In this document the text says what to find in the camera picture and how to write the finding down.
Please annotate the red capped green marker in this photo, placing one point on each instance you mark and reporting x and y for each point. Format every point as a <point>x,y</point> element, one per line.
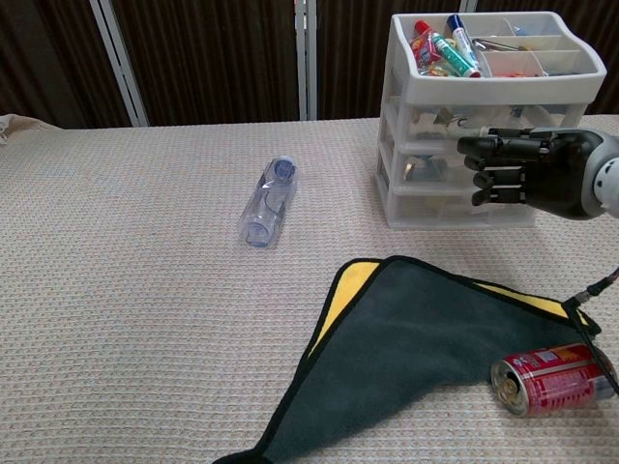
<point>450,53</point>

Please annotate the white drawer organizer box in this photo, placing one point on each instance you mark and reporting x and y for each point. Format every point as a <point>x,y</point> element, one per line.
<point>488,89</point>

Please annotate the dark folding screen grey frame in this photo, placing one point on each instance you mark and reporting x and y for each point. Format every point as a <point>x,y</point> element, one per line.
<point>217,58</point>

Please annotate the clear plastic drawer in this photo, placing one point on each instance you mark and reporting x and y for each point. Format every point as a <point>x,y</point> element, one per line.
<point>435,210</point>
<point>435,169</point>

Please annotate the beige woven tablecloth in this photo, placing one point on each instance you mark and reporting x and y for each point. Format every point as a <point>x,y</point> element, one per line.
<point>145,290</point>

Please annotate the blue capped white marker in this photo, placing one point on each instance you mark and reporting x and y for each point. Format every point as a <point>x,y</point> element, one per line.
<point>464,46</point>

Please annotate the red soda can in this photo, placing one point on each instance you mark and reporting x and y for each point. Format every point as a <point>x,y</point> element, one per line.
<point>556,382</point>

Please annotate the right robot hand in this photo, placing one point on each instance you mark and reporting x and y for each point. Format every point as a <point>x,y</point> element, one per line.
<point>556,169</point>

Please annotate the clear plastic water bottle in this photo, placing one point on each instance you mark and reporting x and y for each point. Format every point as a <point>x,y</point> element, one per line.
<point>268,203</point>

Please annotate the clear drawer with white knob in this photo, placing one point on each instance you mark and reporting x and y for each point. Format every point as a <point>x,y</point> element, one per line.
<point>425,121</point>

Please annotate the red snack packet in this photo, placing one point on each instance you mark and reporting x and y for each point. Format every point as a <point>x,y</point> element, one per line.
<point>424,48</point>

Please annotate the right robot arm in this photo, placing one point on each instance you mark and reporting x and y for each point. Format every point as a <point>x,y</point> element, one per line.
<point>609,183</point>

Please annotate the grey and yellow microfiber cloth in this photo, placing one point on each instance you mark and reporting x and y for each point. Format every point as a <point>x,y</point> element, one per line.
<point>401,348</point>

